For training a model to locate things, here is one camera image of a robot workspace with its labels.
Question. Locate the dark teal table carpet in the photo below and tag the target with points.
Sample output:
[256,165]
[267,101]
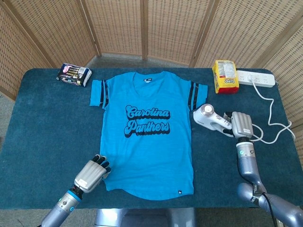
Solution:
[47,118]

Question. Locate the white power strip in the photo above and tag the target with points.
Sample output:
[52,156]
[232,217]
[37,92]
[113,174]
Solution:
[262,79]

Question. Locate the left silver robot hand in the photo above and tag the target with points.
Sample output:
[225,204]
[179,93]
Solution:
[91,173]

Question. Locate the yellow red snack package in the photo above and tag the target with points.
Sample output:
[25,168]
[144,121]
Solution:
[225,80]

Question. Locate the blue Carolina Panthers t-shirt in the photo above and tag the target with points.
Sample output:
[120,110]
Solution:
[146,153]

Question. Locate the dark snack package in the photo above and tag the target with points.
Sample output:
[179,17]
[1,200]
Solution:
[73,75]

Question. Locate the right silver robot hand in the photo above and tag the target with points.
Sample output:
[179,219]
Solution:
[241,125]

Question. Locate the grey robot torso base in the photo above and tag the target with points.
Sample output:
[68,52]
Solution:
[142,217]

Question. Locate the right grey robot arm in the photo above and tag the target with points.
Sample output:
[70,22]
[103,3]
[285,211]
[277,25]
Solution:
[246,163]

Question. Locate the wicker folding screen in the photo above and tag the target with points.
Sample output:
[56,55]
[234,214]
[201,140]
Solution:
[118,23]

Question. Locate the white handheld steamer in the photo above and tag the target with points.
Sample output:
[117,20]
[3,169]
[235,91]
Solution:
[206,118]

